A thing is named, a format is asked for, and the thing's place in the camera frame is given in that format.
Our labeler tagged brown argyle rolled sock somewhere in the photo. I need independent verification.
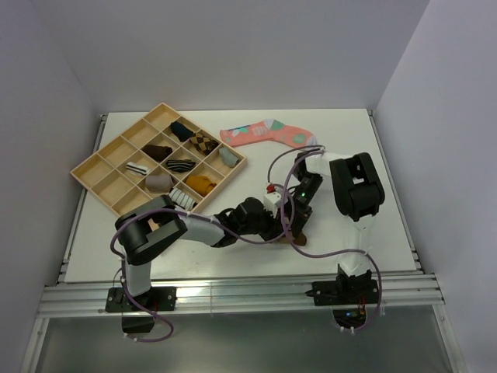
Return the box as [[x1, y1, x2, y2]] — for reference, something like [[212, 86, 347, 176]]
[[189, 133, 219, 155]]

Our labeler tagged white black rolled sock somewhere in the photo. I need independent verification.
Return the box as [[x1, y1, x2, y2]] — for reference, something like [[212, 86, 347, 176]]
[[125, 162, 150, 176]]

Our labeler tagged white black striped sock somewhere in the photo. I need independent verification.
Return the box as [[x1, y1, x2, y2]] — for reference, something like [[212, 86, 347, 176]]
[[169, 187, 196, 211]]

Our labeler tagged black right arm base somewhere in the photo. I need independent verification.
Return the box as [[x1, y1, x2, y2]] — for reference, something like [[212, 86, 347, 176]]
[[305, 270, 381, 331]]

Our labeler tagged pink patterned sock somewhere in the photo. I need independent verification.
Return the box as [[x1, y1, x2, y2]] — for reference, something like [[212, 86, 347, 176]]
[[220, 119, 318, 148]]

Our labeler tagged brown striped sock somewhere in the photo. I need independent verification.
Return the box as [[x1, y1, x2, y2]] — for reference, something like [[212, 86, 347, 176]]
[[278, 222, 308, 246]]

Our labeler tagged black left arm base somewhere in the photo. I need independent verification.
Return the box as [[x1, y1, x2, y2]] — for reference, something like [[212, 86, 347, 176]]
[[105, 287, 177, 336]]

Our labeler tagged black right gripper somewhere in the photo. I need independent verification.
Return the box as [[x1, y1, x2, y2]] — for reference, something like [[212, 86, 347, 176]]
[[280, 173, 323, 238]]

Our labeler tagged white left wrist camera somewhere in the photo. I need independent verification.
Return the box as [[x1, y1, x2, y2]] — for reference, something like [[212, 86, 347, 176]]
[[263, 183, 288, 216]]

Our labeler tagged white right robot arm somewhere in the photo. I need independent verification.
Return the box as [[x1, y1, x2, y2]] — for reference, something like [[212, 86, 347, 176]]
[[291, 151, 385, 303]]

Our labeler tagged beige grey rolled sock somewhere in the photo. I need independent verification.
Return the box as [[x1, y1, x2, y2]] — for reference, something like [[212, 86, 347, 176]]
[[145, 174, 174, 193]]

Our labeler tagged black striped rolled sock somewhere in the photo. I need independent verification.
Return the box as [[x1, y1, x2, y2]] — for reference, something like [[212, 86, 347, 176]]
[[165, 159, 196, 173]]

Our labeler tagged aluminium front rail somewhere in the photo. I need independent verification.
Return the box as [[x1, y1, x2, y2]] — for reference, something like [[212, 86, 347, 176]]
[[36, 274, 445, 319]]

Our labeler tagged dark navy rolled sock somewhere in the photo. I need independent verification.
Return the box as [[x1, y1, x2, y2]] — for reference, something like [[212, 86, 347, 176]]
[[170, 121, 195, 142]]

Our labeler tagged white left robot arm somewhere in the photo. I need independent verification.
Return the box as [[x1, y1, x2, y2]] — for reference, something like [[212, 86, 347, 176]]
[[110, 195, 284, 310]]

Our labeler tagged mustard rolled sock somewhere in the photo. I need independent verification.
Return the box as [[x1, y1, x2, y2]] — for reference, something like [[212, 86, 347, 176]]
[[185, 175, 217, 197]]

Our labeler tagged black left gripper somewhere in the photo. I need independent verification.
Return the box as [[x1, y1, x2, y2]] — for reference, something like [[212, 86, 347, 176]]
[[238, 206, 287, 244]]

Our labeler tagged dark brown rolled sock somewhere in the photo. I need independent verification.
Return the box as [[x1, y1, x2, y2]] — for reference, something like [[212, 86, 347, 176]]
[[142, 144, 173, 162]]

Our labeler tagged wooden compartment tray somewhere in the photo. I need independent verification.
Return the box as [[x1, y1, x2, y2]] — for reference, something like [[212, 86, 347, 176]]
[[71, 103, 247, 215]]

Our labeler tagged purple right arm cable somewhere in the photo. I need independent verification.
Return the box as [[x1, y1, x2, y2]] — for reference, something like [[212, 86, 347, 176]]
[[266, 145, 385, 335]]

